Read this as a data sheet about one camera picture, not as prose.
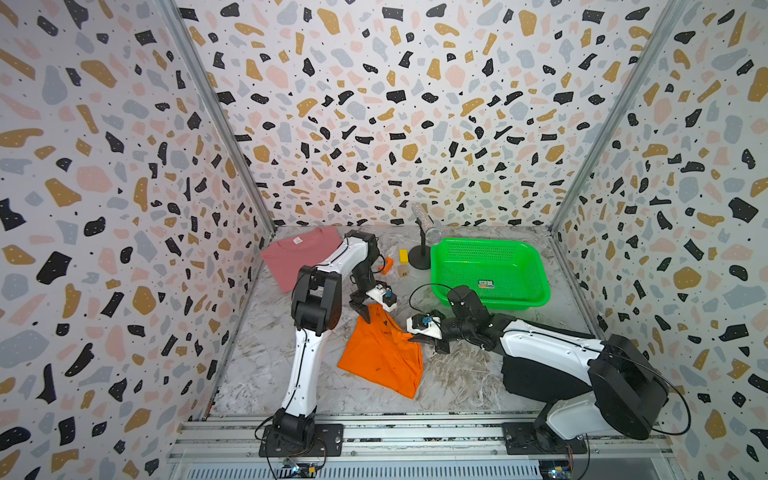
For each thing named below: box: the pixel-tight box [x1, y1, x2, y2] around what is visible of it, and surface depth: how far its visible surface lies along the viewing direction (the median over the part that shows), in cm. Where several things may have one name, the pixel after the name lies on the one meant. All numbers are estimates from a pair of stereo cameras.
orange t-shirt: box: [338, 303, 424, 399], surface depth 87 cm
